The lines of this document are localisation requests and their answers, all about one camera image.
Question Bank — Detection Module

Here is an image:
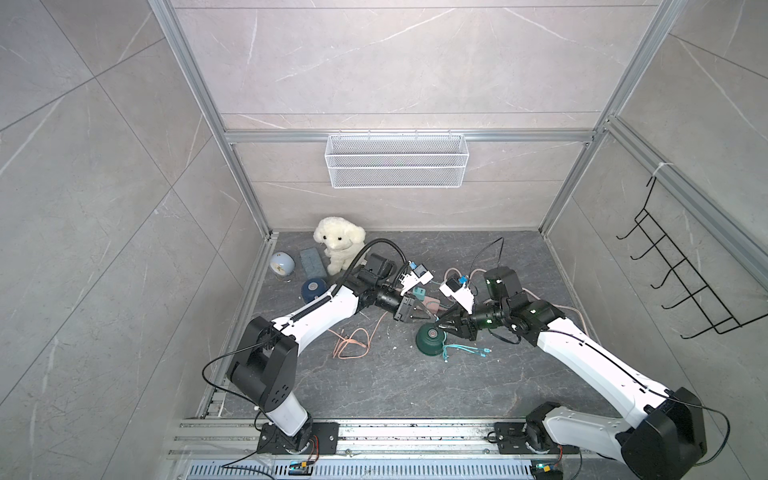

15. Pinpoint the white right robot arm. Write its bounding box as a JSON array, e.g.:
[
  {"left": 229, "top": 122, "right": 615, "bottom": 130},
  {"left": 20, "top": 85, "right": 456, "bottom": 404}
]
[{"left": 435, "top": 259, "right": 730, "bottom": 479}]

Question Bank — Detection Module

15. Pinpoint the white plush dog toy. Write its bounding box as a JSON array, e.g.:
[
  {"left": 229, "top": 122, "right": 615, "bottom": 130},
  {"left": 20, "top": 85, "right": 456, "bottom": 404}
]
[{"left": 313, "top": 217, "right": 366, "bottom": 276}]

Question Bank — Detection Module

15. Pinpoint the metal base rail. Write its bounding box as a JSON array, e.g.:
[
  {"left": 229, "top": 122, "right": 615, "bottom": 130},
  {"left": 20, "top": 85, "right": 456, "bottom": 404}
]
[{"left": 158, "top": 418, "right": 634, "bottom": 479}]

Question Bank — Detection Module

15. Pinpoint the white wire mesh basket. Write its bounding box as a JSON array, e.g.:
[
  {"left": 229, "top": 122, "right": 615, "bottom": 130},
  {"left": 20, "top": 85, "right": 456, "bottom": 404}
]
[{"left": 324, "top": 133, "right": 469, "bottom": 189}]

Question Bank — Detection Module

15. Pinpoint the pink power strip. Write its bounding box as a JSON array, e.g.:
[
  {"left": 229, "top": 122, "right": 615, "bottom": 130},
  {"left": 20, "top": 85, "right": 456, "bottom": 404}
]
[{"left": 413, "top": 266, "right": 589, "bottom": 331}]

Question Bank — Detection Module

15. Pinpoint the pink USB cable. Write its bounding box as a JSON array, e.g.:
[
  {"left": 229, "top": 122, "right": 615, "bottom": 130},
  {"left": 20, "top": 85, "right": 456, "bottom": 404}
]
[{"left": 328, "top": 310, "right": 390, "bottom": 361}]

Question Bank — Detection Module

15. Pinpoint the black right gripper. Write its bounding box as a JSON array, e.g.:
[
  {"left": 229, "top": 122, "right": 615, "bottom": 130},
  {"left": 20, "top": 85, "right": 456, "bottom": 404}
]
[{"left": 432, "top": 301, "right": 506, "bottom": 341}]

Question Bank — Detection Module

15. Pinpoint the black wall hook rack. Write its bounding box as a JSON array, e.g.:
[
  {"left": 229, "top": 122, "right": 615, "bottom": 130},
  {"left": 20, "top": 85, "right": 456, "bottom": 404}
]
[{"left": 616, "top": 177, "right": 767, "bottom": 340}]

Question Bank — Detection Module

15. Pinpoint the teal USB cable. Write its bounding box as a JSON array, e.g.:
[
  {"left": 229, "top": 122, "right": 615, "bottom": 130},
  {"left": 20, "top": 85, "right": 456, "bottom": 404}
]
[{"left": 441, "top": 343, "right": 493, "bottom": 365}]

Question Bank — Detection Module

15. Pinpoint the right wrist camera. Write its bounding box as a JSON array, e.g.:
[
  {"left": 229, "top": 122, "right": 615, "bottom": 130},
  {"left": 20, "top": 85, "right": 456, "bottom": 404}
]
[{"left": 439, "top": 276, "right": 475, "bottom": 314}]

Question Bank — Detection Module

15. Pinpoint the grey-blue glasses case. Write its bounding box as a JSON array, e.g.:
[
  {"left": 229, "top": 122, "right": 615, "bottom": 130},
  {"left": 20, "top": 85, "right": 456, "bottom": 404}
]
[{"left": 300, "top": 247, "right": 328, "bottom": 279}]

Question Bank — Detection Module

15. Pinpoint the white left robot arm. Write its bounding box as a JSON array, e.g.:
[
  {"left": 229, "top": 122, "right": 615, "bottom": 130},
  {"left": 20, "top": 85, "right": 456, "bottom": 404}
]
[{"left": 203, "top": 238, "right": 433, "bottom": 452}]

